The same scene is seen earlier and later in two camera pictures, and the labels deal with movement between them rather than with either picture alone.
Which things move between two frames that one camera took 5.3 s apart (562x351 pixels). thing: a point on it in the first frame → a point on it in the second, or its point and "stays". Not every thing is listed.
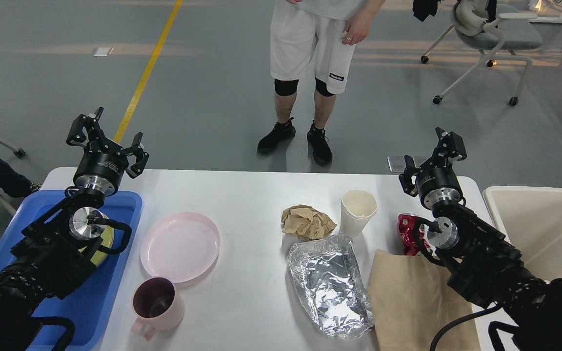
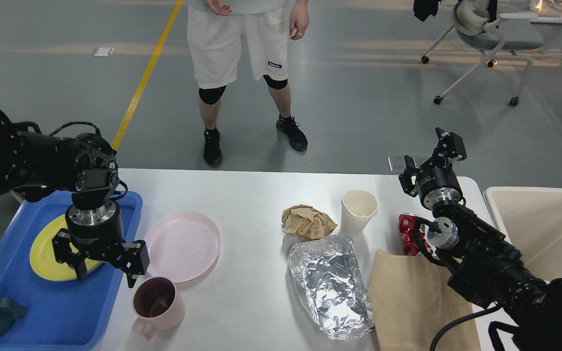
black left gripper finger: x=141 y=155 → x=64 y=253
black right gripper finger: x=405 y=178 stays
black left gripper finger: x=75 y=136 → x=134 y=261
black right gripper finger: x=454 y=144 stays
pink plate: x=180 y=246 stays
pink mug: x=157 y=306 stays
